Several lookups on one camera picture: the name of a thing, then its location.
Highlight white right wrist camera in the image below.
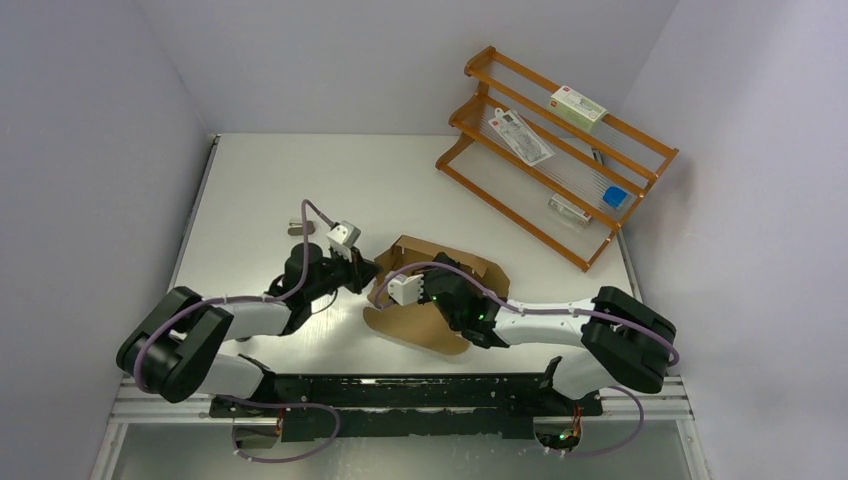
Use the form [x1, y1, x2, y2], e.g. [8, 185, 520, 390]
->
[387, 272, 424, 306]

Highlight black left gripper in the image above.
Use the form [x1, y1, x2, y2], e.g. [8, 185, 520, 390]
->
[306, 244, 383, 301]

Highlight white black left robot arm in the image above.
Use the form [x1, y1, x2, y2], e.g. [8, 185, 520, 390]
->
[116, 243, 381, 416]

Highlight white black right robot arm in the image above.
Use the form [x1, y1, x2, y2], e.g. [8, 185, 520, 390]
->
[421, 264, 680, 414]

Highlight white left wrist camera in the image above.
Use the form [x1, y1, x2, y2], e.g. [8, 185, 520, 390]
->
[326, 221, 361, 262]

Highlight blue small block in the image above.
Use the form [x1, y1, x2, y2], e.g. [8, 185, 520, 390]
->
[602, 186, 630, 211]

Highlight clear plastic blister package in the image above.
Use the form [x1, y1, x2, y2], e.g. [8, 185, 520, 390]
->
[488, 108, 555, 167]

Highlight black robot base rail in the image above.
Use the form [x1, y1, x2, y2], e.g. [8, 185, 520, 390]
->
[209, 373, 603, 442]

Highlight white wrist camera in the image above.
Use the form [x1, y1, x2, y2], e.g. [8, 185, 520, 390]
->
[387, 272, 424, 306]
[326, 221, 361, 262]

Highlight aluminium frame profile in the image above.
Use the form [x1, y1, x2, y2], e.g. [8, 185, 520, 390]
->
[109, 376, 696, 425]

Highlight brown cardboard box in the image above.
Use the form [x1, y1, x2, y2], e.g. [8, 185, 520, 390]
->
[363, 235, 510, 356]

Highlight white green small box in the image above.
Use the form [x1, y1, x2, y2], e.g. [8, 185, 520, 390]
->
[546, 85, 608, 133]

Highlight orange wooden rack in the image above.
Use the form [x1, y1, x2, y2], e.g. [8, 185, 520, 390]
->
[436, 46, 679, 271]

